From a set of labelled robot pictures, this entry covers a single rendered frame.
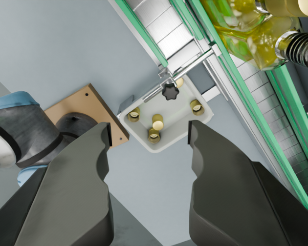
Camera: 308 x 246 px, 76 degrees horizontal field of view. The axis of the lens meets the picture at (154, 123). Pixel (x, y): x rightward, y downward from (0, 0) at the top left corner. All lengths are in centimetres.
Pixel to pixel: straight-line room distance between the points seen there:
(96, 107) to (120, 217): 183
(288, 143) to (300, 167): 11
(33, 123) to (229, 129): 58
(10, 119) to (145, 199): 62
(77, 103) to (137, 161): 30
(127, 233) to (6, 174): 136
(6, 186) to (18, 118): 188
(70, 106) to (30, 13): 25
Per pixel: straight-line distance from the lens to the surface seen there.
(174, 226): 108
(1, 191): 241
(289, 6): 20
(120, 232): 256
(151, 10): 44
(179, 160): 77
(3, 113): 48
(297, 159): 74
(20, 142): 47
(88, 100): 62
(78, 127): 61
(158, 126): 60
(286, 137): 66
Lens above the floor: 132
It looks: 60 degrees down
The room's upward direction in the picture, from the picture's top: 176 degrees clockwise
